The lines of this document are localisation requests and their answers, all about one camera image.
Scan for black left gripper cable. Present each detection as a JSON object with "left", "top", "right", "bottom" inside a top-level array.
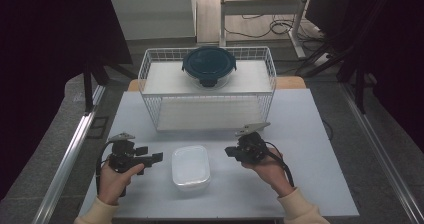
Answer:
[{"left": 95, "top": 141, "right": 116, "bottom": 197}]

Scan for person's left hand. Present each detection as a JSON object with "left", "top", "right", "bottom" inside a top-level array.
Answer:
[{"left": 97, "top": 160, "right": 146, "bottom": 206}]

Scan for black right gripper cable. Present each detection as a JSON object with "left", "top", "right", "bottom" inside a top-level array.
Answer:
[{"left": 264, "top": 141, "right": 296, "bottom": 188}]

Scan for wooden table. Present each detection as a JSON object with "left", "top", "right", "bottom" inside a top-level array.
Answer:
[{"left": 127, "top": 76, "right": 307, "bottom": 92}]

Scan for white rectangular plastic container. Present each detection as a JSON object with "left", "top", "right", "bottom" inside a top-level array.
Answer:
[{"left": 171, "top": 145, "right": 212, "bottom": 192}]

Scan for metal rail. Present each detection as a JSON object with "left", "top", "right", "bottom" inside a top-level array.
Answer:
[
  {"left": 339, "top": 82, "right": 424, "bottom": 224},
  {"left": 31, "top": 83, "right": 107, "bottom": 224}
]

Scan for white cabinet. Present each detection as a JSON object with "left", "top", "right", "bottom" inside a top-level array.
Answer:
[{"left": 108, "top": 0, "right": 198, "bottom": 42}]

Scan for person's right hand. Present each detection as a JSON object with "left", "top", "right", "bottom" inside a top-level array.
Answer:
[{"left": 241, "top": 147, "right": 296, "bottom": 199}]

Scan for dark curtain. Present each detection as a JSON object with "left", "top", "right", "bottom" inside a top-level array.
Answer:
[
  {"left": 0, "top": 0, "right": 133, "bottom": 202},
  {"left": 304, "top": 0, "right": 424, "bottom": 145}
]

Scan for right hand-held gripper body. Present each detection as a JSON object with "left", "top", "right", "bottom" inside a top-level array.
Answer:
[{"left": 233, "top": 121, "right": 272, "bottom": 166}]

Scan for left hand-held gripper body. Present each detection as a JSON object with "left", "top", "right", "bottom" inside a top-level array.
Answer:
[{"left": 107, "top": 131, "right": 153, "bottom": 176}]

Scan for black floor cables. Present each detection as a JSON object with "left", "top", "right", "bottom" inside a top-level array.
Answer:
[{"left": 223, "top": 13, "right": 329, "bottom": 42}]

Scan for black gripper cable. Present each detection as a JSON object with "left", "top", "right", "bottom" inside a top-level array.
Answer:
[
  {"left": 264, "top": 141, "right": 296, "bottom": 188},
  {"left": 95, "top": 141, "right": 116, "bottom": 197}
]

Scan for black stand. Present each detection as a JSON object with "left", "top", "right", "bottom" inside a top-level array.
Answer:
[
  {"left": 299, "top": 43, "right": 371, "bottom": 116},
  {"left": 81, "top": 58, "right": 138, "bottom": 116}
]

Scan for white wire basket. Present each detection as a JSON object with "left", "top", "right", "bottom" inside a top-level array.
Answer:
[{"left": 137, "top": 46, "right": 278, "bottom": 132}]

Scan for round container with blue lid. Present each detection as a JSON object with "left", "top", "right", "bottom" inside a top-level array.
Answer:
[{"left": 181, "top": 46, "right": 238, "bottom": 90}]

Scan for white desk frame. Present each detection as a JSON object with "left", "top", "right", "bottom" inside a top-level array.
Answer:
[{"left": 218, "top": 0, "right": 313, "bottom": 59}]

